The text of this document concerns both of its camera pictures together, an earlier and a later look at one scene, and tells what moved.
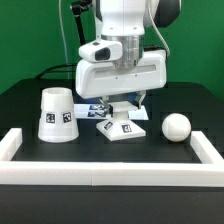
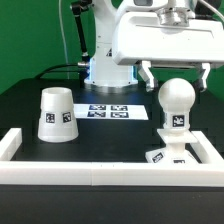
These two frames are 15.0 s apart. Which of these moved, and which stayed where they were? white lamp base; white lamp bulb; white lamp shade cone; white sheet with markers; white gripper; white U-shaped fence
Moved: white lamp bulb; white gripper; white lamp base
Stayed: white lamp shade cone; white U-shaped fence; white sheet with markers
